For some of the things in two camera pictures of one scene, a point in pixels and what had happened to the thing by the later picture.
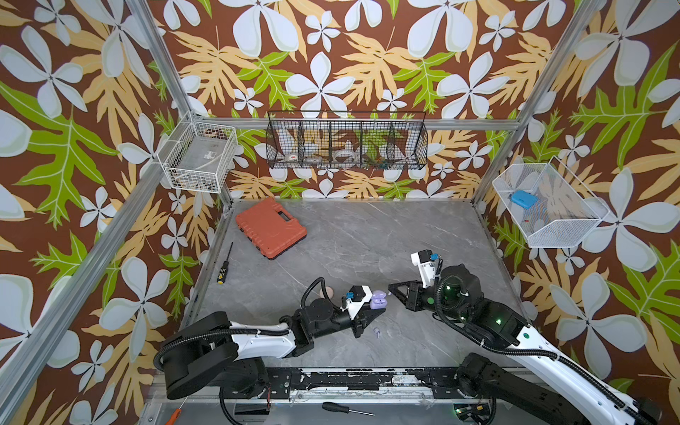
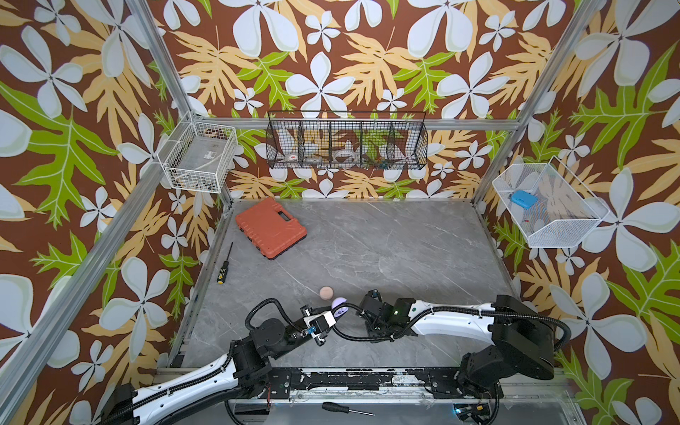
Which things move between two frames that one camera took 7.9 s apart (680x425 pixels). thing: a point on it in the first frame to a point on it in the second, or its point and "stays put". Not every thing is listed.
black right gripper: [413, 296] to [370, 336]
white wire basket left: [197, 155] stays put
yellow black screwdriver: [224, 268] stays put
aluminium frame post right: [545, 82] stays put
